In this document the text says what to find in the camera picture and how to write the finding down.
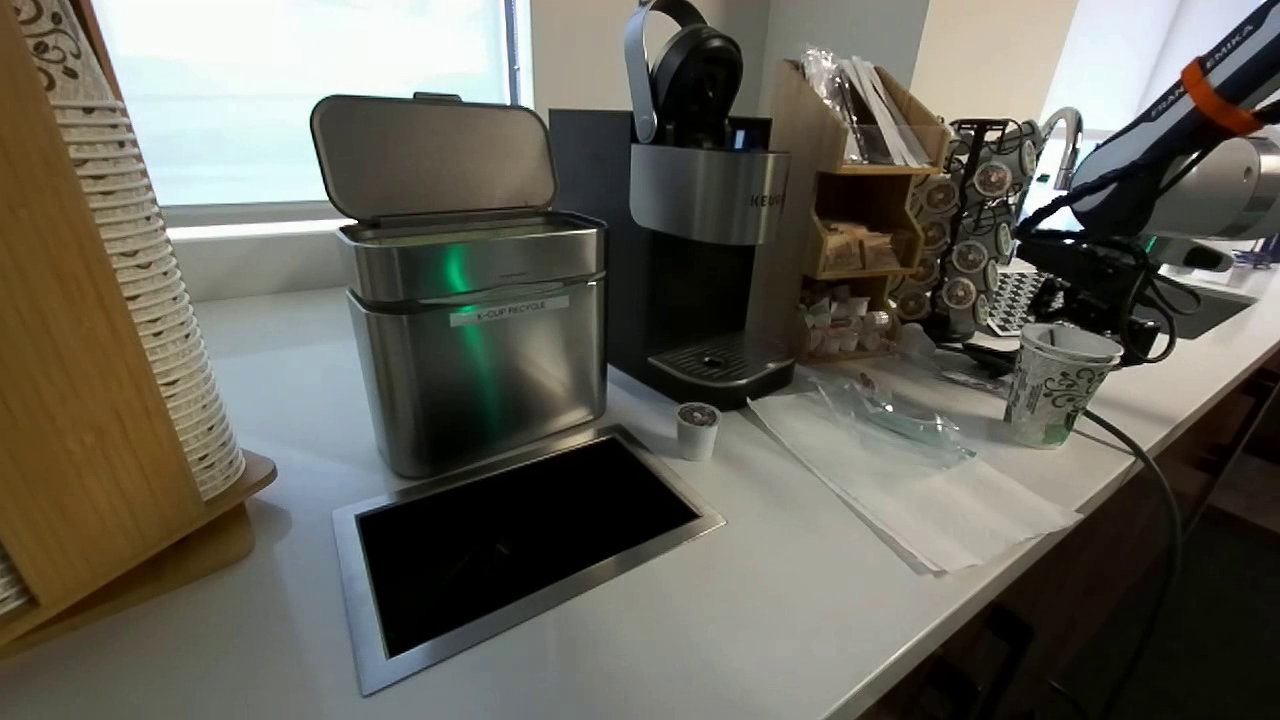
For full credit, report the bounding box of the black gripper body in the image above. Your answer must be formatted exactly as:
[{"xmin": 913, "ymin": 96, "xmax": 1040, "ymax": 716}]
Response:
[{"xmin": 1017, "ymin": 233, "xmax": 1177, "ymax": 364}]

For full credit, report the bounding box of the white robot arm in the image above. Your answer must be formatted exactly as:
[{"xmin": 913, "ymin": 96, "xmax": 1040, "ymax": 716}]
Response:
[{"xmin": 1017, "ymin": 0, "xmax": 1280, "ymax": 364}]

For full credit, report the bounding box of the white paper coffee cup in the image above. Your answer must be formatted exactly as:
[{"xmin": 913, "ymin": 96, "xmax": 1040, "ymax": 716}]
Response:
[{"xmin": 1004, "ymin": 320, "xmax": 1119, "ymax": 446}]

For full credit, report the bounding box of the black coffee pod carousel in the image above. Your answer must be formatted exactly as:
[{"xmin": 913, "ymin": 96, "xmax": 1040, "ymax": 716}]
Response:
[{"xmin": 922, "ymin": 121, "xmax": 1040, "ymax": 343}]

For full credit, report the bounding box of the black silver coffee machine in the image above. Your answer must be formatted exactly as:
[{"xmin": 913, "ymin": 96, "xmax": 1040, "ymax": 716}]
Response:
[{"xmin": 550, "ymin": 0, "xmax": 794, "ymax": 409}]

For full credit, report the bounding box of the wooden cup dispenser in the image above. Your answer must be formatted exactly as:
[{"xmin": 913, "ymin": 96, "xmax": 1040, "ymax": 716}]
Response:
[{"xmin": 0, "ymin": 13, "xmax": 277, "ymax": 654}]

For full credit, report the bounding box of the clear plastic bag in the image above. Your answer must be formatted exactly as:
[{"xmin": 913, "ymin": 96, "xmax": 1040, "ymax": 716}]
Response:
[{"xmin": 751, "ymin": 369, "xmax": 1131, "ymax": 575}]

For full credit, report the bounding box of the wooden condiment organizer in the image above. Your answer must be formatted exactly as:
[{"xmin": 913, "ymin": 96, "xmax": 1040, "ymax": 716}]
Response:
[{"xmin": 767, "ymin": 61, "xmax": 958, "ymax": 360}]

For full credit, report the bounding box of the stainless steel waste bin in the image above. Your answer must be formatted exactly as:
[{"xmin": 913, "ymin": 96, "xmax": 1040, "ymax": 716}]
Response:
[{"xmin": 307, "ymin": 96, "xmax": 606, "ymax": 478}]

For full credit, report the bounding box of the stack of paper cups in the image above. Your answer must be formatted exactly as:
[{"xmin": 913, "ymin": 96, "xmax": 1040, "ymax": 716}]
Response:
[{"xmin": 3, "ymin": 0, "xmax": 243, "ymax": 501}]

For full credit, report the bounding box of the dark green cable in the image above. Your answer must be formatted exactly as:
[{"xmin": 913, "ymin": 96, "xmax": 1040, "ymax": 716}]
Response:
[{"xmin": 1077, "ymin": 403, "xmax": 1191, "ymax": 720}]

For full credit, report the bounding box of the countertop trash chute frame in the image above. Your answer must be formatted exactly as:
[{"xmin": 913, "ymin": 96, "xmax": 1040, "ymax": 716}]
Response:
[{"xmin": 335, "ymin": 427, "xmax": 718, "ymax": 695}]

